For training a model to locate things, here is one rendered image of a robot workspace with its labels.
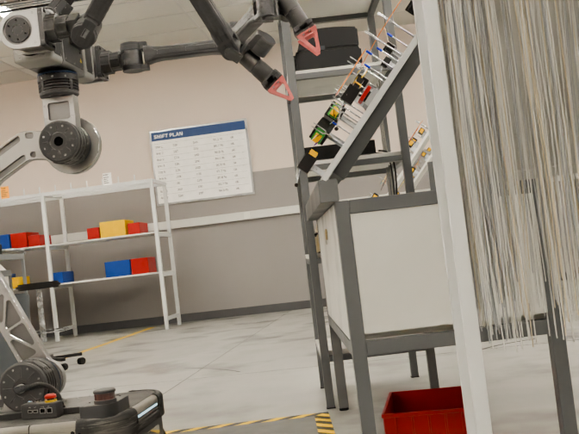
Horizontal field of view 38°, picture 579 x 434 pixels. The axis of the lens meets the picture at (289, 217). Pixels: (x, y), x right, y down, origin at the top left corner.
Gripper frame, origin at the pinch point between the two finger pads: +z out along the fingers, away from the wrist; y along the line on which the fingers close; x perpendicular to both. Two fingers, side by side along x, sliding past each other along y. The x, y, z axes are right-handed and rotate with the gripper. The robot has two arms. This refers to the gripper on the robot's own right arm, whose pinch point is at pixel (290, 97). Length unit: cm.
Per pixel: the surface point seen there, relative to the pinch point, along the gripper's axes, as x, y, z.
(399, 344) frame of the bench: 32, -32, 72
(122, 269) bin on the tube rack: 245, 679, -84
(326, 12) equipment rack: -49, 150, -31
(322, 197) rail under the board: 15.9, -29.4, 28.8
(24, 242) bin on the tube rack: 302, 689, -191
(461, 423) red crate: 38, -10, 107
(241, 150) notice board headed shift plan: 56, 770, -84
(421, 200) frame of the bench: -2, -28, 50
